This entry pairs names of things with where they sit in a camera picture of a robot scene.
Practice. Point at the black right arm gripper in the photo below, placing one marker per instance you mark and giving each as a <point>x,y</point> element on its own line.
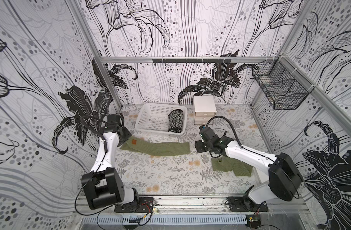
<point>200,145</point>

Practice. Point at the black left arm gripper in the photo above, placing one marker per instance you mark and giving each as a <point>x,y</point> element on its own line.
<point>127,133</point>

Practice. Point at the white plastic perforated basket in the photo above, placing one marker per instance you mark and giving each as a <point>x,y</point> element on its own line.
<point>154,117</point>

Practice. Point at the black white patterned knit scarf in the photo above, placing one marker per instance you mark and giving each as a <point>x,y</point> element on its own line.
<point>176,121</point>

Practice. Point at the green knit scarf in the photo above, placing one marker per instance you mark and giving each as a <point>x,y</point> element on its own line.
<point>170,149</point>

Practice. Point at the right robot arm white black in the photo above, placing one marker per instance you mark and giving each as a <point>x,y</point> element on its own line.
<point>228,154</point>

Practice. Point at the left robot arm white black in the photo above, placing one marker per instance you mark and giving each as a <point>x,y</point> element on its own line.
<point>103,186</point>

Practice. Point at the white small drawer box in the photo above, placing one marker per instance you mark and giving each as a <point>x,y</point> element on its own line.
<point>204,109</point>

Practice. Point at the small black electronics box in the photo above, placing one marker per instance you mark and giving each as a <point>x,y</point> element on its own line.
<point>252,222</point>

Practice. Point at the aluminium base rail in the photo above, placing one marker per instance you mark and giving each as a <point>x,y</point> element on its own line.
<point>213,204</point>

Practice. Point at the black hook rail on wall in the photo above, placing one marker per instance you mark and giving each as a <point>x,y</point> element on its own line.
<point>189,60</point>

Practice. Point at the white slotted cable duct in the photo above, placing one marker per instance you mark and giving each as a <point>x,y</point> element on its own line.
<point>168,219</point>

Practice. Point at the black wire wall basket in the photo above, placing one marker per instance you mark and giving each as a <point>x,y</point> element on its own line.
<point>280,85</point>

